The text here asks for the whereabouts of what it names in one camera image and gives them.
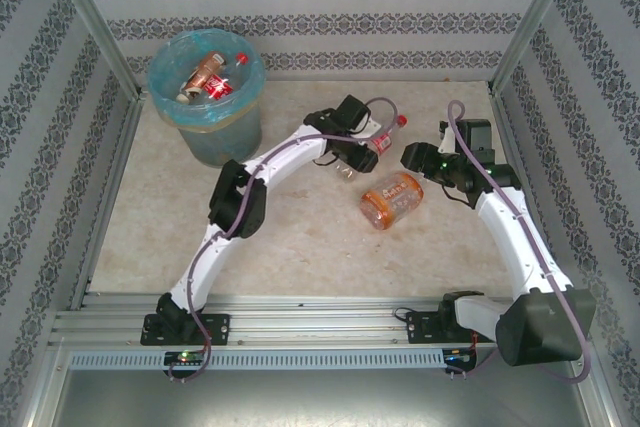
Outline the clear cola bottle red label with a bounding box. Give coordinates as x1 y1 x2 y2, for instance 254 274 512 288
202 51 250 101
333 114 409 182

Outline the large orange bottle white cap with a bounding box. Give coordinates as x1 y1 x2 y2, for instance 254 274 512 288
359 171 425 232

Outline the brown drink bottle white cap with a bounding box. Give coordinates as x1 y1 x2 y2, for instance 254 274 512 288
175 50 229 104

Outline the blue trash bin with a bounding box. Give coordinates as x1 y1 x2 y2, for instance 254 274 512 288
147 26 267 169

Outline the blue plastic bin liner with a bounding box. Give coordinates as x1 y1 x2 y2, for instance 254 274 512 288
146 26 268 129

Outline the circuit board green light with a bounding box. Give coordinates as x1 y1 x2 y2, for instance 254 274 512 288
163 350 207 367

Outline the aluminium side rail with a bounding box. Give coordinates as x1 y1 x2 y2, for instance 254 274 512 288
489 89 571 306
69 89 149 311

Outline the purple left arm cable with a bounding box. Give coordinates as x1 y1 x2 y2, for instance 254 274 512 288
167 96 401 384

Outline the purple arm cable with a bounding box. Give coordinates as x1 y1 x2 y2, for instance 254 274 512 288
167 96 401 384
446 99 593 386

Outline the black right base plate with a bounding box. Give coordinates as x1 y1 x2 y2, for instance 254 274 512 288
405 310 496 346

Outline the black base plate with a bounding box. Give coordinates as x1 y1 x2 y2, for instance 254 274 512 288
405 310 496 346
141 313 232 347

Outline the aluminium frame post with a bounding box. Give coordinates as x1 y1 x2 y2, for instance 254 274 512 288
39 0 146 98
491 0 585 98

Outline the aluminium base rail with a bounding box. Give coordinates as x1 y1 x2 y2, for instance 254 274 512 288
49 294 506 348

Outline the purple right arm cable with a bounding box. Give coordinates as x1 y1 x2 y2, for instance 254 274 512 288
446 99 593 386

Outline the grey slotted cable duct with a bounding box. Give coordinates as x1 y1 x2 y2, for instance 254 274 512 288
68 349 449 372

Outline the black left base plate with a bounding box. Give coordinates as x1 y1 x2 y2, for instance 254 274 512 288
141 313 232 347

